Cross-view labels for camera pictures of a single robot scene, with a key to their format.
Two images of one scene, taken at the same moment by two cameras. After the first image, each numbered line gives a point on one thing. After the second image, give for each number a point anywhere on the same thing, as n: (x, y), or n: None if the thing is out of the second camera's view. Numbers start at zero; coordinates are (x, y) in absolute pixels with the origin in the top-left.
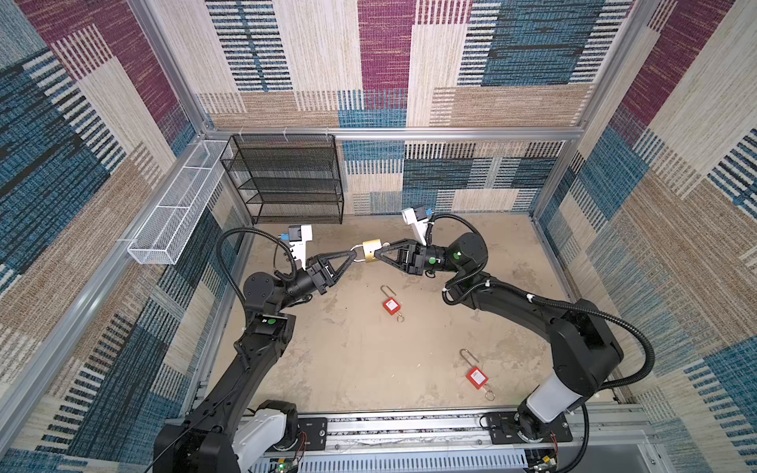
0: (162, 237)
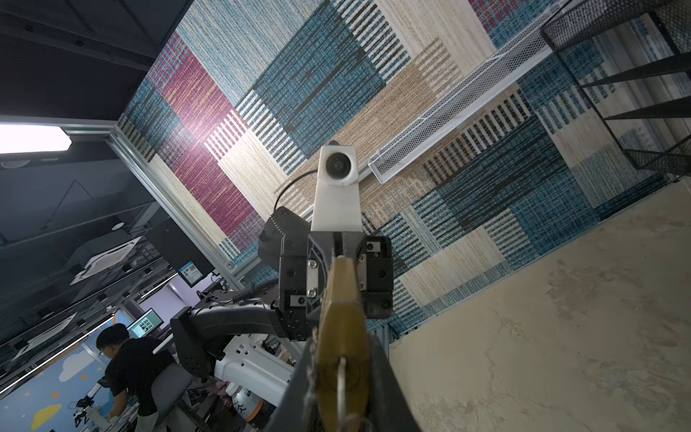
0: (499, 69)
